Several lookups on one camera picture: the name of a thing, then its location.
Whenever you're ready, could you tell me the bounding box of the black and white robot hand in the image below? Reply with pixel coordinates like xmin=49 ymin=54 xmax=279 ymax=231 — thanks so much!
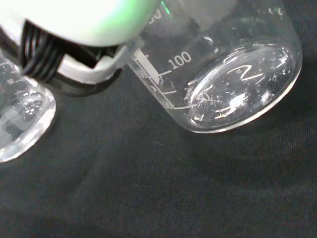
xmin=0 ymin=0 xmax=164 ymax=98

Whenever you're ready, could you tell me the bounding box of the small clear glass beaker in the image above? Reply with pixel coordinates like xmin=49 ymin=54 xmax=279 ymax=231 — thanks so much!
xmin=0 ymin=46 xmax=56 ymax=164

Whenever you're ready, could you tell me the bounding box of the black bench cloth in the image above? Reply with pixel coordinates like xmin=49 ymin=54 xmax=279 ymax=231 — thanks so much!
xmin=0 ymin=0 xmax=317 ymax=238

